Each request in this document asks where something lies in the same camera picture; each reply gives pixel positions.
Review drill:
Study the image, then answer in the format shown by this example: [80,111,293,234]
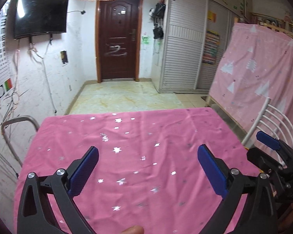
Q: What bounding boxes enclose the left hand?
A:
[121,226,144,234]

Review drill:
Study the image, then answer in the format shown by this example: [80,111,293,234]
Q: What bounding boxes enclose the white metal chair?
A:
[241,97,293,148]

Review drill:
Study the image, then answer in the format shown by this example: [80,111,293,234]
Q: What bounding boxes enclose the pink curtain sheet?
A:
[209,23,293,147]

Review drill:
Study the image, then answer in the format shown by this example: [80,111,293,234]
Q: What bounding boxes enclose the pink star tablecloth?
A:
[13,108,259,233]

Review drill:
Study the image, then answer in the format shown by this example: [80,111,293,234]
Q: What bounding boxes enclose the white louvered wardrobe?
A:
[157,0,236,94]

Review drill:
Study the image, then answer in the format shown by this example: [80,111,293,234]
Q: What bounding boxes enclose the yellow wardrobe sticker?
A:
[207,11,216,23]

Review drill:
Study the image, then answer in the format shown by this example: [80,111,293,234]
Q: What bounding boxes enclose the eye chart poster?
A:
[0,9,13,98]

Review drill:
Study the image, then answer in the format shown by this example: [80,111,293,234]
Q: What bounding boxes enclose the black hanging bags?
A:
[149,0,166,40]

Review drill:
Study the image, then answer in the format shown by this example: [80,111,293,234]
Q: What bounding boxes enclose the dark brown door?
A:
[95,0,143,83]

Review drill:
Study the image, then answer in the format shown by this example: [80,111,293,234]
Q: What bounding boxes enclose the grey metal chair frame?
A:
[0,115,40,167]

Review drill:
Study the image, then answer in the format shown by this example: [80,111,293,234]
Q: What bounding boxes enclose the colourful wall chart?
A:
[202,30,220,65]

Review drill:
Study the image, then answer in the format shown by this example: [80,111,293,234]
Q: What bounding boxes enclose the small dark wall picture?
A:
[60,51,68,65]

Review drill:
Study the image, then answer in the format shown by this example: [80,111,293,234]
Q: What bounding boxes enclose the black wall television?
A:
[13,0,69,39]

